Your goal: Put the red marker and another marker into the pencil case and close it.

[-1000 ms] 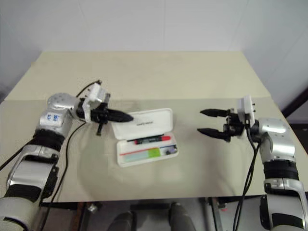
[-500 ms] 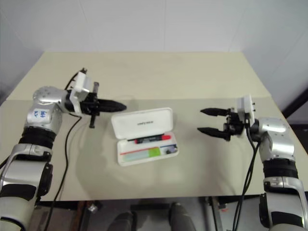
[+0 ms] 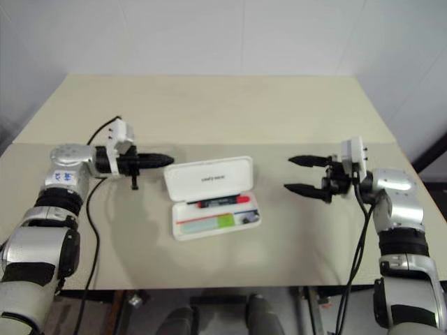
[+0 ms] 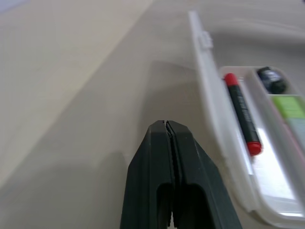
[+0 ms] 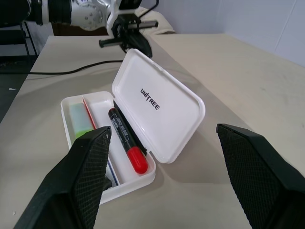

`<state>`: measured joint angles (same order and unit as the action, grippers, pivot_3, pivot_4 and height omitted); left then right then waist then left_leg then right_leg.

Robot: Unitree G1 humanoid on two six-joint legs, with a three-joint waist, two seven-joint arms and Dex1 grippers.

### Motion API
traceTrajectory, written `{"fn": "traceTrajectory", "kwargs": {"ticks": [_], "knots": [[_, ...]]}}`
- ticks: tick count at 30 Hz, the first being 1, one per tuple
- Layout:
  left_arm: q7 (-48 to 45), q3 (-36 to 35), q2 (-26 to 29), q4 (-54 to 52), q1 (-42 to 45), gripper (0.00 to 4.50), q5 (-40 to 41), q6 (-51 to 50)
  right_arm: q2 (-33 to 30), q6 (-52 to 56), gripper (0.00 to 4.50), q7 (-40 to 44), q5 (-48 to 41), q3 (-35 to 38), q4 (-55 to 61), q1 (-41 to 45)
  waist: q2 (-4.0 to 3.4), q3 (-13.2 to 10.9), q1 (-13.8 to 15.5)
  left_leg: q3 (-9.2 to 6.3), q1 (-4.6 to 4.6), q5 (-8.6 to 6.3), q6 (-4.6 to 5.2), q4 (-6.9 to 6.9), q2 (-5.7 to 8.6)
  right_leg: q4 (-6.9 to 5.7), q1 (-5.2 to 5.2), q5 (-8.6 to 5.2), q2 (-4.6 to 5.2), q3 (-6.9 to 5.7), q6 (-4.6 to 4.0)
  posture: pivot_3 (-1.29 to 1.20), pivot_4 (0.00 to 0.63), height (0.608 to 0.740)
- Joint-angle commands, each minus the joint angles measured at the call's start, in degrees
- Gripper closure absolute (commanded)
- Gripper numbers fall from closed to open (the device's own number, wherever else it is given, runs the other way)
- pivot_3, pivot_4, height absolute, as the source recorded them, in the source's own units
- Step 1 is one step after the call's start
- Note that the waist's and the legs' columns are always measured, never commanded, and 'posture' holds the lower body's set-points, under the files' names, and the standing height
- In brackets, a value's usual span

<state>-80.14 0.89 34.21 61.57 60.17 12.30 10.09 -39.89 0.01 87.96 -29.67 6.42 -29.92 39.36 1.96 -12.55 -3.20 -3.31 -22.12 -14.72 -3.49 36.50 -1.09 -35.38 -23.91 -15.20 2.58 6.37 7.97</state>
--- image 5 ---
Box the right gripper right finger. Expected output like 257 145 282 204
215 123 305 229

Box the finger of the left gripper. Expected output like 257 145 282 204
120 34 138 54
132 32 153 58

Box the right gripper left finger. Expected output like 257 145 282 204
13 125 112 229

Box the white Unitree pencil case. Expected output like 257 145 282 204
60 48 206 206

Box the red-capped black marker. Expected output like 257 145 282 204
108 107 149 175

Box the beige cushion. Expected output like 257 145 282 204
137 6 176 35

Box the brown board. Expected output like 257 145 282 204
52 22 109 37

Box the pale green eraser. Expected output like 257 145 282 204
69 102 94 140

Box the red and blue divider strip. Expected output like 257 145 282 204
82 96 120 186

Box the black padded bar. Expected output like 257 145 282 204
0 29 27 46

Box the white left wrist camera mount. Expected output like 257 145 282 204
106 0 144 37

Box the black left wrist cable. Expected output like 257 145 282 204
142 0 160 19

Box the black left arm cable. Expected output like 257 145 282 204
28 59 125 76

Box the black metal frame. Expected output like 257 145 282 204
20 21 39 57

